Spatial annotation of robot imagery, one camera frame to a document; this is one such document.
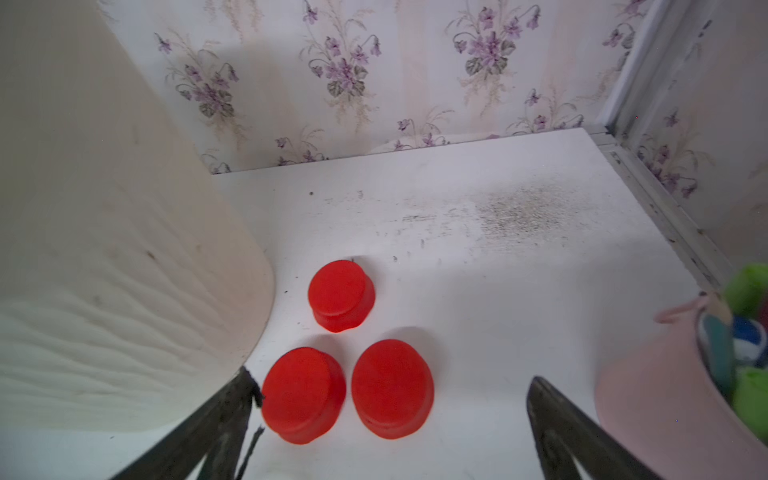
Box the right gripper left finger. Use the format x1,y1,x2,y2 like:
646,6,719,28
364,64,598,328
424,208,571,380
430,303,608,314
115,368,264,479

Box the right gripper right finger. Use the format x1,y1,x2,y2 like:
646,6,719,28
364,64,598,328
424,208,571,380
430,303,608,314
526,376,658,479

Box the red jar lid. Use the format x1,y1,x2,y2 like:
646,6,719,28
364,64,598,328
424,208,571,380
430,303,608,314
261,347,347,445
308,260,376,333
351,339,435,440

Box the pink pen holder cup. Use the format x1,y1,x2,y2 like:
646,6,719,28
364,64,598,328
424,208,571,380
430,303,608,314
595,296,767,479

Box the white plastic trash bin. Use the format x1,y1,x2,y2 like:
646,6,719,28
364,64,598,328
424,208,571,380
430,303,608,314
1,1,275,432

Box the pens in cup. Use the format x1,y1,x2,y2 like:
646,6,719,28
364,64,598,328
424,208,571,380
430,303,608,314
697,263,767,443

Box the aluminium frame bars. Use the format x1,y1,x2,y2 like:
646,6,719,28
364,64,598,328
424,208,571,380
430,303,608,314
593,1,733,289

